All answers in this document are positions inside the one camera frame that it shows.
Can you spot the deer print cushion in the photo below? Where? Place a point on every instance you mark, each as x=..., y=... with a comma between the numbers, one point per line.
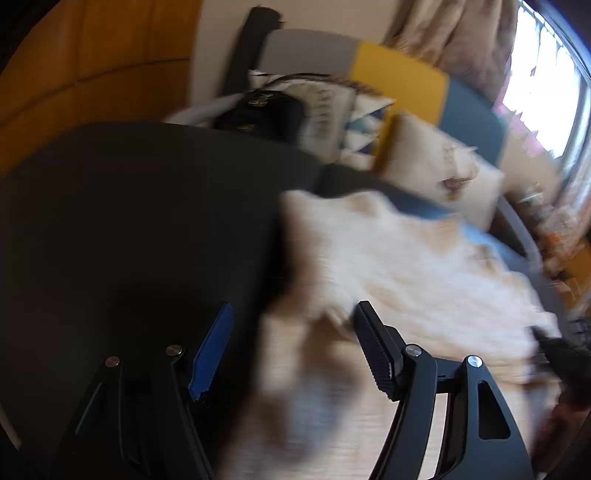
x=427, y=162

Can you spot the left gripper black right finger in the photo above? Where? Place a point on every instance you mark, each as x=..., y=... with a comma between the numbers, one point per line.
x=459, y=400

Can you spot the cream knitted sweater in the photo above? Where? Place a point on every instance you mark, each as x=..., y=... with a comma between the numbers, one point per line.
x=315, y=411

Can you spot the triangle pattern cushion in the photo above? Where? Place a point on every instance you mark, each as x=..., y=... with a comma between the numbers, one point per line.
x=345, y=120

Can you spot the beige curtain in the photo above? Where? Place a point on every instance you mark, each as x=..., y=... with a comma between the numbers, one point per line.
x=471, y=40

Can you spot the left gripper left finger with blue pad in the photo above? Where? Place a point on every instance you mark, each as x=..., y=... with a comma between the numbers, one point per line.
x=139, y=418

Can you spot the black leather handbag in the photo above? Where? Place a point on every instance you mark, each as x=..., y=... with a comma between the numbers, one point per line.
x=265, y=114

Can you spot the grey yellow blue sofa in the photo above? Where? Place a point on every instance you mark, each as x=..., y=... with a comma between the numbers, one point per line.
x=419, y=89

